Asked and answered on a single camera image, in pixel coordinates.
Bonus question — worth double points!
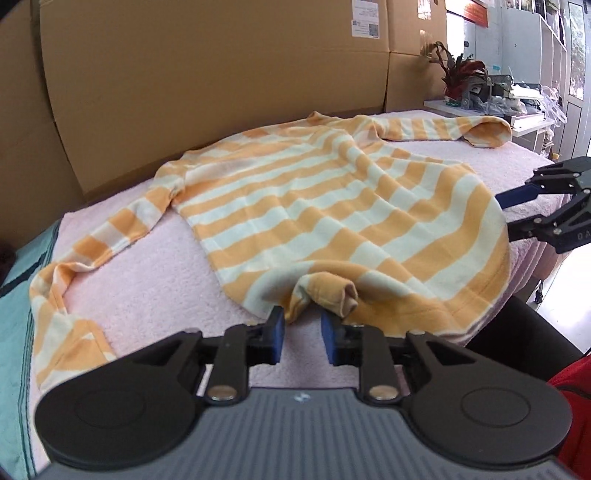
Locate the pink terry towel blanket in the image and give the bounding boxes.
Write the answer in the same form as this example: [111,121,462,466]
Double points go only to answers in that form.
[28,108,568,476]

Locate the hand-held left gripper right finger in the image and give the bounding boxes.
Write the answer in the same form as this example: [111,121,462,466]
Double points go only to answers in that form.
[321,310,481,406]

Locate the white side table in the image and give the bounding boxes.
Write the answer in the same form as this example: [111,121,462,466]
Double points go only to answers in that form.
[424,98,555,137]

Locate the cardboard box with small label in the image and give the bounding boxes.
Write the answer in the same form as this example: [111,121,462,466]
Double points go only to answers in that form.
[0,0,88,250]

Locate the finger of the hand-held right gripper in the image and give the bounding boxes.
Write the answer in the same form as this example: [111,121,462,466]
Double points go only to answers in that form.
[505,189,591,241]
[495,157,591,209]

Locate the plain cardboard box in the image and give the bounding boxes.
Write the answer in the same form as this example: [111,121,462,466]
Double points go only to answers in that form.
[387,50,446,114]

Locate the cardboard box with clear tape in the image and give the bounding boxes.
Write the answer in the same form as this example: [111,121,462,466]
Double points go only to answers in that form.
[387,0,451,54]

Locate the orange white striped sweater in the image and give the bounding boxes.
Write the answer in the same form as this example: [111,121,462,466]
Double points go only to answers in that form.
[28,110,512,395]

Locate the person's dark trouser leg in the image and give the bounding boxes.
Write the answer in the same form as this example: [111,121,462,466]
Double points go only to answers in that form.
[464,295,583,384]

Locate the cardboard box with shipping label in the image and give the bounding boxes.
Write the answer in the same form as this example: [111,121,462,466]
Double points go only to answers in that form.
[39,0,393,204]

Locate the teal bed sheet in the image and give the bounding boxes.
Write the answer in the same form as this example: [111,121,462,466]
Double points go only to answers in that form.
[0,219,63,480]

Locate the clear plastic bags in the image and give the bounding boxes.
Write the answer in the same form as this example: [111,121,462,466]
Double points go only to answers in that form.
[485,83,568,125]

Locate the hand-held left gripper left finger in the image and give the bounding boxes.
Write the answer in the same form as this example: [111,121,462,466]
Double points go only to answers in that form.
[122,305,285,406]

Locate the grey plastic bracket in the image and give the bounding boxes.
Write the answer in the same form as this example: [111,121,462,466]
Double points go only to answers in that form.
[462,74,513,109]

